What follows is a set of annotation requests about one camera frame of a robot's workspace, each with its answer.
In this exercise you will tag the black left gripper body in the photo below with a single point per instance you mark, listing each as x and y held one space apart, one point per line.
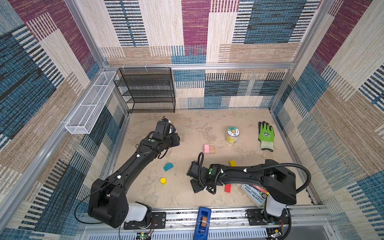
173 140

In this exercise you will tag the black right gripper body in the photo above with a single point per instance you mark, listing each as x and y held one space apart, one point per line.
198 185

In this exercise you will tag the pink wood block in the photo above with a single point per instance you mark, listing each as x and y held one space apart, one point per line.
206 149

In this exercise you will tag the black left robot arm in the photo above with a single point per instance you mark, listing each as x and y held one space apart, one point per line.
108 202

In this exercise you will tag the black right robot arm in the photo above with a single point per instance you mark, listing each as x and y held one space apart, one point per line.
279 182

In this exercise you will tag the teal wood block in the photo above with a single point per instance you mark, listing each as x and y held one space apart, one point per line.
168 166

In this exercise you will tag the red wood block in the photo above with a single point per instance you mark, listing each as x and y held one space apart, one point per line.
228 188

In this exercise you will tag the yellow rectangular wood block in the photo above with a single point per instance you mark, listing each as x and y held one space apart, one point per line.
232 163

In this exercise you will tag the yellow wood cylinder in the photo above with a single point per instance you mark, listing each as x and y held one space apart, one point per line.
163 181

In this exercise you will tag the sunflower seed can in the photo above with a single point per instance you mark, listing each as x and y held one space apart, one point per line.
232 135

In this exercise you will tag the green black work glove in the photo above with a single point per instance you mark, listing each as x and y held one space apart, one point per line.
266 136

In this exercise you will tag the black wire mesh shelf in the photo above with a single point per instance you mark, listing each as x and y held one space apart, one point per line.
147 90

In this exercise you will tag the blue tool on rail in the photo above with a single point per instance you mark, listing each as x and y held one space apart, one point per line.
202 224

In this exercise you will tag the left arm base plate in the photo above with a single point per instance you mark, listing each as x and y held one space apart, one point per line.
155 220

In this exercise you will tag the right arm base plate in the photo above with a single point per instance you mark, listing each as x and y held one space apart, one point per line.
258 217

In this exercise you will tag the white wire mesh basket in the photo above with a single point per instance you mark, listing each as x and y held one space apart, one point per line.
87 113

